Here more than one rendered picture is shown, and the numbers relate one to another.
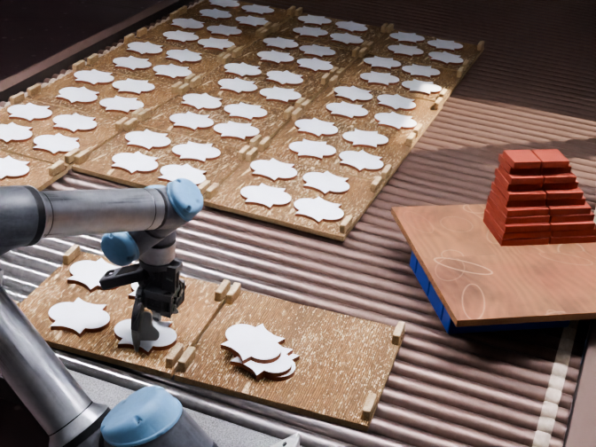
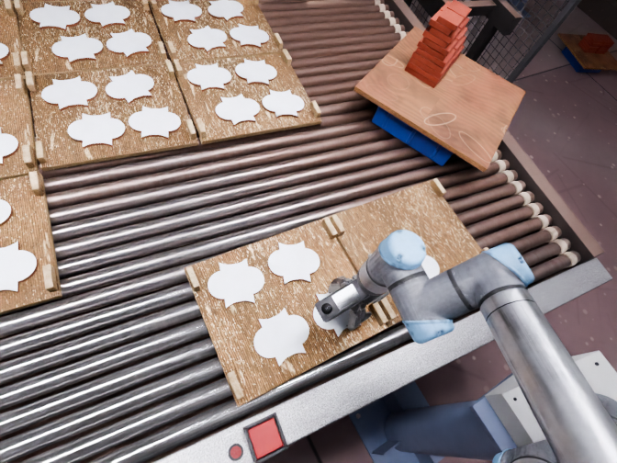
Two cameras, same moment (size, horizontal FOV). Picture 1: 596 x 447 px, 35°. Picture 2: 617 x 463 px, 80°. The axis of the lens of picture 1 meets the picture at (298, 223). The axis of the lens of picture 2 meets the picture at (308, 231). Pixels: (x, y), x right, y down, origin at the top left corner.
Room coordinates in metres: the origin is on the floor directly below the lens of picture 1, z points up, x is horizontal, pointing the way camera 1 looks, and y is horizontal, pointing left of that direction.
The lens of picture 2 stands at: (1.64, 0.68, 1.82)
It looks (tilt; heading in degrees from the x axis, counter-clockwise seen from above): 59 degrees down; 297
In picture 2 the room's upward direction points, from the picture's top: 23 degrees clockwise
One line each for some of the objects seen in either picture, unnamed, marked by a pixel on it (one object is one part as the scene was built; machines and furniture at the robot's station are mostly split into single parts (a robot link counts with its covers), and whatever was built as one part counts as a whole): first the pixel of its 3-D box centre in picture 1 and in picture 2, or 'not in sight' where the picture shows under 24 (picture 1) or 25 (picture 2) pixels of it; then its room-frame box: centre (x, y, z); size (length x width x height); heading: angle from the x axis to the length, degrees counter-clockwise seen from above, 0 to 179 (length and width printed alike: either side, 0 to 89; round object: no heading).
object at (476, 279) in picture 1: (521, 256); (445, 91); (1.98, -0.54, 1.03); 0.50 x 0.50 x 0.02; 13
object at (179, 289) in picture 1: (159, 283); (366, 286); (1.66, 0.28, 1.08); 0.09 x 0.08 x 0.12; 75
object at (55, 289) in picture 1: (119, 309); (286, 299); (1.77, 0.38, 0.93); 0.41 x 0.35 x 0.02; 75
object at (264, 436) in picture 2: not in sight; (265, 437); (1.57, 0.62, 0.92); 0.06 x 0.06 x 0.01; 71
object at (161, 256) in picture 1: (157, 248); (377, 273); (1.66, 0.28, 1.16); 0.08 x 0.08 x 0.05
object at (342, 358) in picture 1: (294, 353); (411, 244); (1.66, -0.02, 0.93); 0.41 x 0.35 x 0.02; 75
